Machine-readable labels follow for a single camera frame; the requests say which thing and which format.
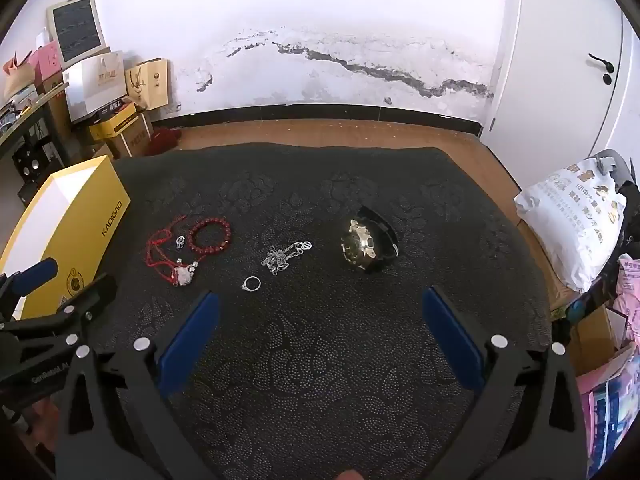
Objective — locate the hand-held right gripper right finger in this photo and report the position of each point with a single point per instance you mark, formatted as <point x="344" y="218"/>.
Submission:
<point x="452" y="340"/>

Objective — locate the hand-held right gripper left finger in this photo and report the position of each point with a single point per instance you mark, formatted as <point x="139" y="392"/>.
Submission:
<point x="192" y="340"/>

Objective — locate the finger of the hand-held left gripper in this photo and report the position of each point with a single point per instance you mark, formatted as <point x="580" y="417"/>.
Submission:
<point x="95" y="295"/>
<point x="35" y="274"/>

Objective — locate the small silver earrings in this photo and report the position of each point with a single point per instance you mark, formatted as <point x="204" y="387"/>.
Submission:
<point x="179" y="243"/>

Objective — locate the gold and black watch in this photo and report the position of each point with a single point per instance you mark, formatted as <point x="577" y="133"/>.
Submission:
<point x="357" y="245"/>

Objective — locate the black speaker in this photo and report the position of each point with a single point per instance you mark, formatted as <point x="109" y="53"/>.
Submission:
<point x="32" y="162"/>

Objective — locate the flat cardboard box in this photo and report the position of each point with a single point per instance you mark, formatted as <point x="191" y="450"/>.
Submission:
<point x="545" y="270"/>

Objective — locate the dark patterned mat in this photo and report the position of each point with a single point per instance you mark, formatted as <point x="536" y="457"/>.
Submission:
<point x="320" y="360"/>

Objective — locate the open cardboard box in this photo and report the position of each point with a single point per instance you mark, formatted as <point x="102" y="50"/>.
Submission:
<point x="595" y="335"/>

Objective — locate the dark desk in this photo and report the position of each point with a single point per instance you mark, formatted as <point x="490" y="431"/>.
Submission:
<point x="30" y="115"/>

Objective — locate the brown cardboard box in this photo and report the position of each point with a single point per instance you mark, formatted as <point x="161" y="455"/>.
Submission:
<point x="132" y="140"/>

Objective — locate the white printed plastic bag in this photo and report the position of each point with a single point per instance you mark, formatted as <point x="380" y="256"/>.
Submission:
<point x="565" y="220"/>

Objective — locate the yellow and black box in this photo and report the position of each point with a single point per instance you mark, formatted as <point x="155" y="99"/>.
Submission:
<point x="112" y="127"/>

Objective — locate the pink and blue packet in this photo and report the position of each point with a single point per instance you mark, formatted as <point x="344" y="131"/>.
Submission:
<point x="610" y="395"/>

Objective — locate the red cloth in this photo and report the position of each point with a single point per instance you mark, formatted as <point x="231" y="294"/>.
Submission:
<point x="165" y="140"/>

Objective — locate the tan paper bag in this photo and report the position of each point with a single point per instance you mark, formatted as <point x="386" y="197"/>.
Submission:
<point x="17" y="77"/>

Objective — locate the white gift bag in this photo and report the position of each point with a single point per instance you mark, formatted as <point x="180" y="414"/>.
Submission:
<point x="95" y="85"/>

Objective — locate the pink box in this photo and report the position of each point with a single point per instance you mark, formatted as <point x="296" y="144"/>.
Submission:
<point x="47" y="60"/>

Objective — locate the brown gift bag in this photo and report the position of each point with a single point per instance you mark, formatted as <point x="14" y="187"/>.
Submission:
<point x="150" y="82"/>

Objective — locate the white framed dark board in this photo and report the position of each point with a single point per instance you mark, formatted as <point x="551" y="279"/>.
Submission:
<point x="75" y="27"/>

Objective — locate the white door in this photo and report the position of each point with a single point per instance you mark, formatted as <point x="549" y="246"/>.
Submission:
<point x="550" y="60"/>

